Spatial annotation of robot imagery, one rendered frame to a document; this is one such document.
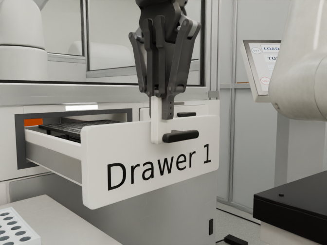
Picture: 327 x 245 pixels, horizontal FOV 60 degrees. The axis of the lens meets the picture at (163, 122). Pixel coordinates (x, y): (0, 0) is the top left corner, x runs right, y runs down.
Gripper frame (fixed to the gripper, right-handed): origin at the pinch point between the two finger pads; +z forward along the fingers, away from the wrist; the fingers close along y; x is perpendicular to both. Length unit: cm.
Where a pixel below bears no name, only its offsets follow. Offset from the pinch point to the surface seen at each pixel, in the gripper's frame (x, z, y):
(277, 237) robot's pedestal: 14.3, 19.2, 12.2
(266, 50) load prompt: 87, -21, -27
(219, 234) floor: 127, 94, -76
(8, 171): -13.3, 11.7, -30.0
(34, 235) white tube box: -17.4, 13.6, -4.6
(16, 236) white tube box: -19.1, 13.7, -5.9
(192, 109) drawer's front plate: 40.5, 1.7, -28.2
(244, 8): 175, -68, -90
